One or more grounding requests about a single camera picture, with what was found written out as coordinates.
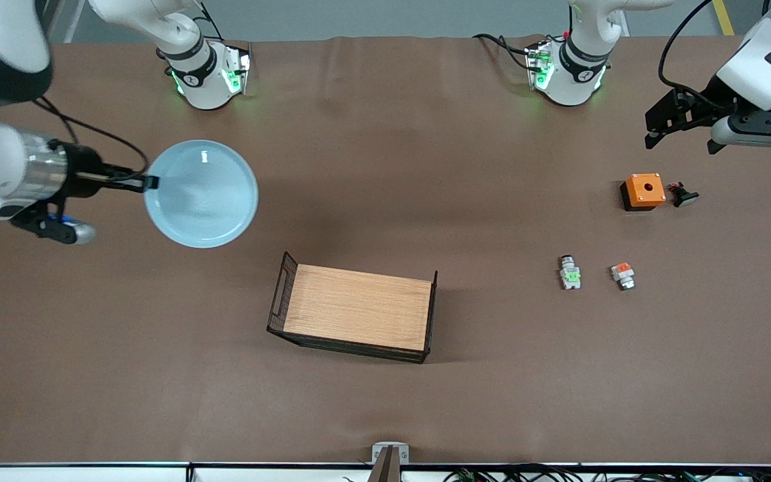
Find wooden tray black wire frame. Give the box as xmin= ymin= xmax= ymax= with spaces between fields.
xmin=266 ymin=251 xmax=439 ymax=365

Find brown table cover sheet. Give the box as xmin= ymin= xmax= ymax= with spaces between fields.
xmin=0 ymin=35 xmax=771 ymax=466

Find grey metal bracket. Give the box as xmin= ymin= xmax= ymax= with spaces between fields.
xmin=371 ymin=442 xmax=410 ymax=464

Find dark camera pole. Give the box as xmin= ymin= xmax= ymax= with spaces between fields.
xmin=367 ymin=447 xmax=401 ymax=482

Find orange box with round hole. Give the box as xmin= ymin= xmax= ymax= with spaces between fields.
xmin=620 ymin=173 xmax=667 ymax=212

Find black base cable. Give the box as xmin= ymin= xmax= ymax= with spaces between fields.
xmin=473 ymin=32 xmax=533 ymax=71

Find light blue round plate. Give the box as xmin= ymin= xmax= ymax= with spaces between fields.
xmin=143 ymin=139 xmax=259 ymax=249

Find push button with green block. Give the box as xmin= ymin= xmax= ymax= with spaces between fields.
xmin=558 ymin=254 xmax=582 ymax=291

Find black cable bundle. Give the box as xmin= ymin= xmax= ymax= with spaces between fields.
xmin=442 ymin=464 xmax=771 ymax=482

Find black push button clear cap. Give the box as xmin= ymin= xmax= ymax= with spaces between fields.
xmin=667 ymin=181 xmax=700 ymax=208

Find aluminium frame profile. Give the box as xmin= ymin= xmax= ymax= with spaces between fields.
xmin=46 ymin=0 xmax=86 ymax=44

